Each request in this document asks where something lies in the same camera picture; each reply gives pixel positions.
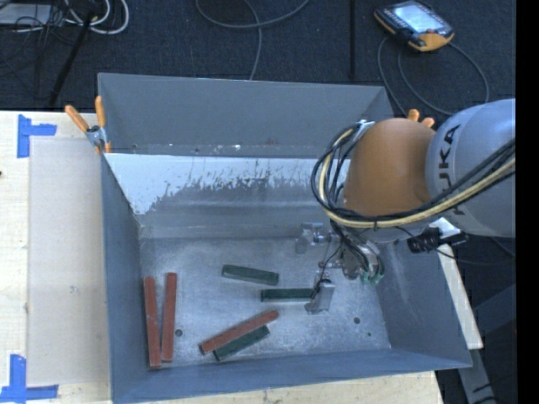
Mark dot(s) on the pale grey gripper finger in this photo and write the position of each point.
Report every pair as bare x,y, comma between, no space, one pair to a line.
322,297
304,235

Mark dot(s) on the dark green flat block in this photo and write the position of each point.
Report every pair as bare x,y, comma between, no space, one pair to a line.
250,274
286,294
241,343

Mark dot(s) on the grey metal bin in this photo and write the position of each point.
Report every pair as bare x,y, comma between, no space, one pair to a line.
236,267

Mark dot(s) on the red-brown flat block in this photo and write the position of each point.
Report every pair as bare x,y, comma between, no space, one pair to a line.
238,332
152,322
169,316

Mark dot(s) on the black cylinder on white bracket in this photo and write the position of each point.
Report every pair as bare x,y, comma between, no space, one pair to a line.
425,240

